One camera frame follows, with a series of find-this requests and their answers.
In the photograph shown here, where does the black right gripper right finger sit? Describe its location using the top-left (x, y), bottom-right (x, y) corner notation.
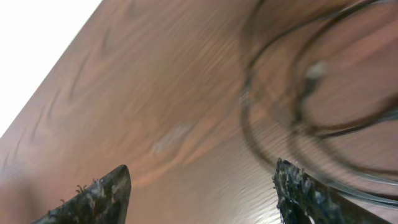
top-left (273, 159), bottom-right (389, 224)

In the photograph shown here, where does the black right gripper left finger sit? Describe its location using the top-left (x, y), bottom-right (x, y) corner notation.
top-left (35, 165), bottom-right (131, 224)

